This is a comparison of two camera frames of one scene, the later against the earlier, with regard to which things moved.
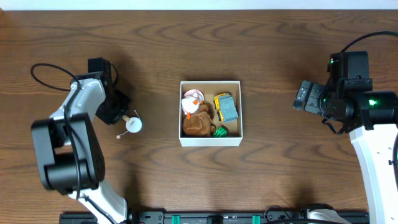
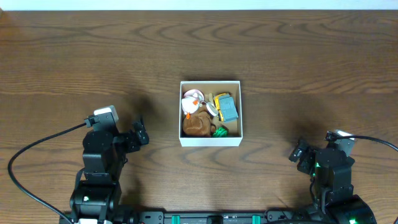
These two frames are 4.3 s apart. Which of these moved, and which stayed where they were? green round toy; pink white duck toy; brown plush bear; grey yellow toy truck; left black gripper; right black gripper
Moved: left black gripper; right black gripper
Stayed: green round toy; pink white duck toy; grey yellow toy truck; brown plush bear
